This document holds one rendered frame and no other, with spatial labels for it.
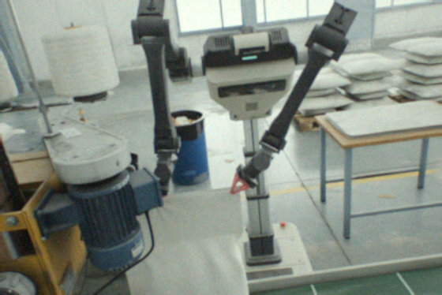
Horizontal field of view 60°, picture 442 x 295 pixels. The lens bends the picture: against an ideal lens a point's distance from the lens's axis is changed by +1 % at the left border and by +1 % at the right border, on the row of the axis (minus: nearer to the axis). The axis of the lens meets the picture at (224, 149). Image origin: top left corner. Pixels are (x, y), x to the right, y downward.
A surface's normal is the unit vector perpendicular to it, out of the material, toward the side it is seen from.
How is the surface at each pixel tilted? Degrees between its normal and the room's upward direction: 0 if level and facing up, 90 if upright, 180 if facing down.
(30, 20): 90
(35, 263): 90
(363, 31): 90
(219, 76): 40
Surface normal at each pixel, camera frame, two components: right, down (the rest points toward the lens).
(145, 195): 0.48, 0.29
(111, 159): 0.73, 0.20
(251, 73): -0.06, -0.45
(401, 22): 0.08, 0.38
